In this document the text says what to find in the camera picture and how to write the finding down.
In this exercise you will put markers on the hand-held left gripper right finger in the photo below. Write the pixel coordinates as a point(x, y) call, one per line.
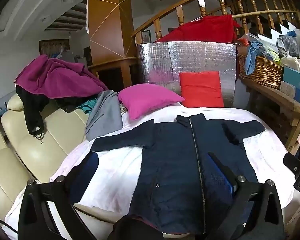
point(220, 177)

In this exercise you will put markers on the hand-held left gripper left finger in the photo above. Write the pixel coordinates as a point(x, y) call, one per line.
point(88, 168)

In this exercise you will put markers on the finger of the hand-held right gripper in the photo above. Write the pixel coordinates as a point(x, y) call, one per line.
point(296, 163)

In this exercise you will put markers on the navy zip jacket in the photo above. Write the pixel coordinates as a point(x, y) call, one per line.
point(170, 160)

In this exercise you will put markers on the white bed sheet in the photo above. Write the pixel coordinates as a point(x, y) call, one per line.
point(115, 175)

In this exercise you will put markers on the cream leather sofa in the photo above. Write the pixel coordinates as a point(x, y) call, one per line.
point(40, 150)

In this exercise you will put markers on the grey garment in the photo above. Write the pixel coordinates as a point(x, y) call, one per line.
point(105, 115)

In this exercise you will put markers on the teal cloth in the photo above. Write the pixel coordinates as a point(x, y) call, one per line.
point(87, 105)

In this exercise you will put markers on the white cardboard box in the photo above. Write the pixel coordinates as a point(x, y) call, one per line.
point(290, 91)

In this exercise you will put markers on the black garment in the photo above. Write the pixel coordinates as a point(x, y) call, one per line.
point(32, 107)

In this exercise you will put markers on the teal cardboard box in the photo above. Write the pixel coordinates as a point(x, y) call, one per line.
point(296, 80)

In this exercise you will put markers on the red pillow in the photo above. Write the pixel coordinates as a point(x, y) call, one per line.
point(201, 90)

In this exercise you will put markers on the magenta pillow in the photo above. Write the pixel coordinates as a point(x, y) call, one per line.
point(147, 100)

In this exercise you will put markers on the wicker basket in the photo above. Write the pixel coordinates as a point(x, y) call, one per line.
point(265, 71)

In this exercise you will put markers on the magenta fleece jacket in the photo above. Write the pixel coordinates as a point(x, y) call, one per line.
point(52, 77)

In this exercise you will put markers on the cream knitted cloth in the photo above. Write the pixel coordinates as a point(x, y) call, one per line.
point(293, 63)

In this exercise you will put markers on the white refrigerator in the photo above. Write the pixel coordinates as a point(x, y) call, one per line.
point(80, 62)

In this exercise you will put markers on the blue cloth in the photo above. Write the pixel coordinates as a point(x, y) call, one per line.
point(250, 60)

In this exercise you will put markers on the dark plastic bag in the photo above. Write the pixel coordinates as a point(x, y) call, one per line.
point(287, 45)

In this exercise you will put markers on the silver foil insulation board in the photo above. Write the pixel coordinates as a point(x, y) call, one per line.
point(190, 55)

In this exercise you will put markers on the clear plastic bag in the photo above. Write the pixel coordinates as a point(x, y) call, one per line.
point(261, 42)

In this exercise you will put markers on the wooden column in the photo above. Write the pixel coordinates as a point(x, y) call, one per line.
point(107, 30)

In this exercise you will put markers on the framed picture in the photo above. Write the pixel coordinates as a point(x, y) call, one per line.
point(146, 37)

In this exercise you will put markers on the red cloth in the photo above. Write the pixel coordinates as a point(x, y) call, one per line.
point(202, 28)

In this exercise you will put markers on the wooden stair railing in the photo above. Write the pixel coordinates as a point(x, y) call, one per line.
point(165, 15)

